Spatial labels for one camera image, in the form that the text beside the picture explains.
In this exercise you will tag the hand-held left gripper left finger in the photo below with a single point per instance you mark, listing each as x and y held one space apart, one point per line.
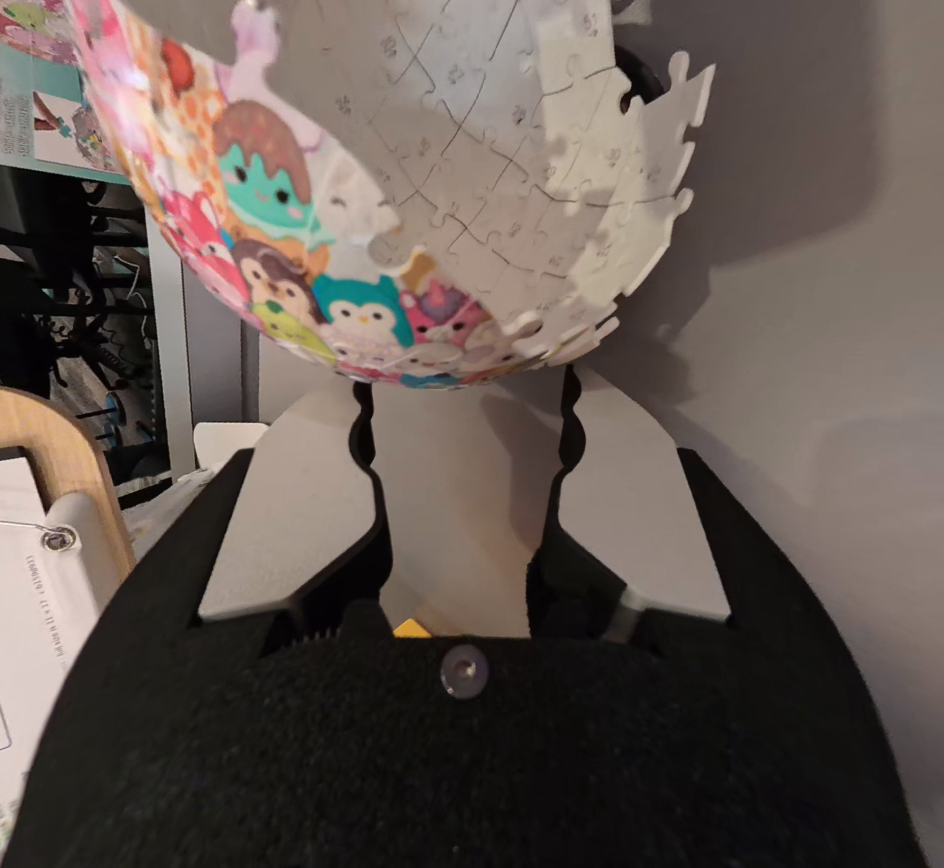
295 514

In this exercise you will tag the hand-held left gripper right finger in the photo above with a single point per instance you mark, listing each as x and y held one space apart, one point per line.
641 514

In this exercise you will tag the colourful puzzle ball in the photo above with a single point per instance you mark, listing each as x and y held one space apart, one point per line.
442 145

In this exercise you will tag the round black ball stand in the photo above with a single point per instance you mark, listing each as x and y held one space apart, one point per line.
641 71

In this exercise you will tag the puzzle box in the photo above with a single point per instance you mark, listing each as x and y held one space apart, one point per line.
37 108

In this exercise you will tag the round wooden tabletop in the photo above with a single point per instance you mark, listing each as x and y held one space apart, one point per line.
74 455

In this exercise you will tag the white paper poster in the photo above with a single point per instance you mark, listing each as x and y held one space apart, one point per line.
44 624

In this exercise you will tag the black office chair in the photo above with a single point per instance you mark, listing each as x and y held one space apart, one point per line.
59 278

